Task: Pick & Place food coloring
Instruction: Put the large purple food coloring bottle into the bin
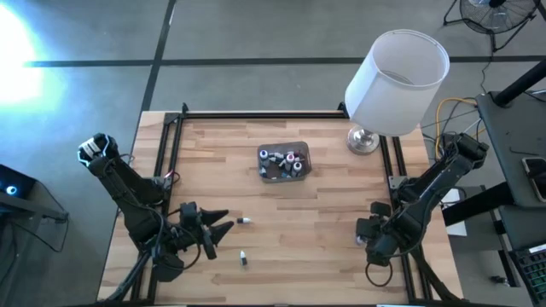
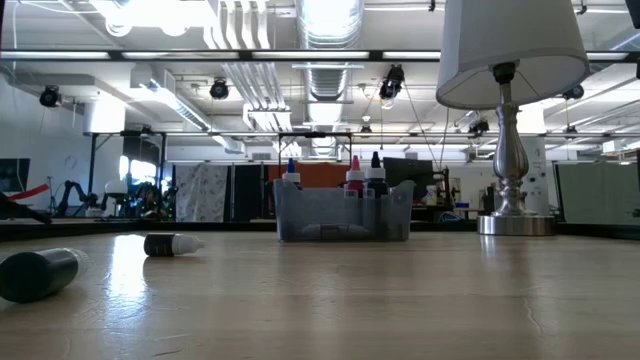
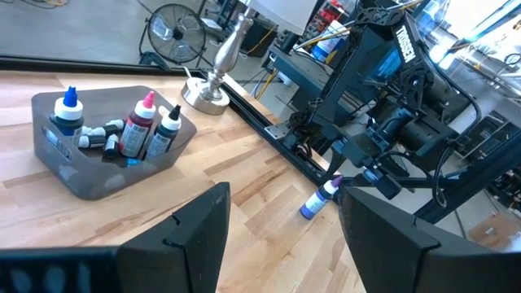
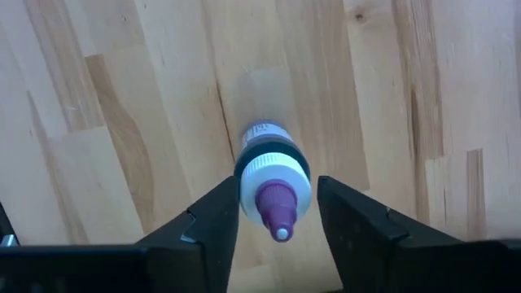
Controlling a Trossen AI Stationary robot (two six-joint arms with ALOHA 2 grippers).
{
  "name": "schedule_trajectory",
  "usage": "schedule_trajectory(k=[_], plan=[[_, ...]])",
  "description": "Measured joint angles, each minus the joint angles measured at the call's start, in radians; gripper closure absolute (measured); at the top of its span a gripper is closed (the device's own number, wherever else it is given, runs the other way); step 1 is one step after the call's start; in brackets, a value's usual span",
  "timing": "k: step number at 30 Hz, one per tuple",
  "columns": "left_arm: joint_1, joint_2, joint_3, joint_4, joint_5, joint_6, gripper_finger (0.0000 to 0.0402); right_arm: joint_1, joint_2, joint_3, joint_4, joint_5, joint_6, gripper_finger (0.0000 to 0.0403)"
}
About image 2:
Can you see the small black bottle white cap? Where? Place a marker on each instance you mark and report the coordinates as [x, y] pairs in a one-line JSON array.
[[35, 275], [165, 245]]

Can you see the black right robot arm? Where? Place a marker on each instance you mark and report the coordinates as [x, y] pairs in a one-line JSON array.
[[635, 10]]

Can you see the dark monitor on stand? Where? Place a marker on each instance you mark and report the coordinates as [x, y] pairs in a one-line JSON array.
[[407, 172]]

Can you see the white patterned sheet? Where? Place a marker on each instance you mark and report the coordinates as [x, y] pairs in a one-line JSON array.
[[200, 192]]

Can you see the white dome lamp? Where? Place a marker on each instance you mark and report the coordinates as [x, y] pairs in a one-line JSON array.
[[116, 187]]

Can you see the orange partition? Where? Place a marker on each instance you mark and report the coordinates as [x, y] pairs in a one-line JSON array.
[[315, 175]]

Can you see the green partition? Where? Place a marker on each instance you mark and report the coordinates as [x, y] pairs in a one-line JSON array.
[[595, 192]]

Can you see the large pink-tipped dye bottle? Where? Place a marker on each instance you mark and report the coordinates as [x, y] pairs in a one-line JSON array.
[[355, 175]]

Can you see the black aluminium table frame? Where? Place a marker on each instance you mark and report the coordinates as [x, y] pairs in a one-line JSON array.
[[100, 227]]

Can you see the black curtain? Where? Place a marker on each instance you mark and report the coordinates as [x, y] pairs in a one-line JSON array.
[[247, 192]]

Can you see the large black-tipped dye bottle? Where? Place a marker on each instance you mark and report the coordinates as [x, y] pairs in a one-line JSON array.
[[376, 177]]

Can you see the dark wall screen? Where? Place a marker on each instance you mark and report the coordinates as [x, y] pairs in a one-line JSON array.
[[14, 175]]

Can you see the white-shade silver table lamp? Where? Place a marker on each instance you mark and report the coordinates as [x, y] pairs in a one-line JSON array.
[[510, 160]]

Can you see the translucent grey plastic bin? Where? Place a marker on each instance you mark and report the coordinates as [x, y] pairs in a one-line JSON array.
[[325, 210]]

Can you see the black background rig frame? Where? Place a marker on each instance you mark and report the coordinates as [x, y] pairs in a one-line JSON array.
[[315, 134], [92, 170]]

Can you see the black overhead crossbar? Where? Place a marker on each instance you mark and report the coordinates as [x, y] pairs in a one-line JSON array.
[[280, 55]]

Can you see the black ceiling spotlight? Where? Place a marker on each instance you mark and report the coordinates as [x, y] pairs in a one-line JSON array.
[[219, 89], [479, 126], [392, 82], [50, 96], [574, 91]]

